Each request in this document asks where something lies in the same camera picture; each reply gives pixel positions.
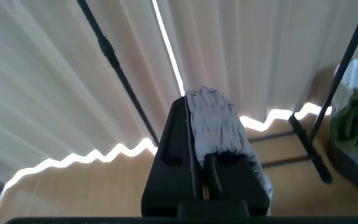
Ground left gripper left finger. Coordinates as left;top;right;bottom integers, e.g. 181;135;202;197
140;96;205;218

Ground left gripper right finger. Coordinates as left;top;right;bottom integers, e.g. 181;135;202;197
201;153;270;218

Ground pale grey shorts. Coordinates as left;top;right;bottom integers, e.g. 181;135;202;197
185;86;275;216

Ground black clothes rack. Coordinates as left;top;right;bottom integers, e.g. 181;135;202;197
76;0;358;185

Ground green garment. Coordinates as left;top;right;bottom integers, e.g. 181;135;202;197
329;86;358;157

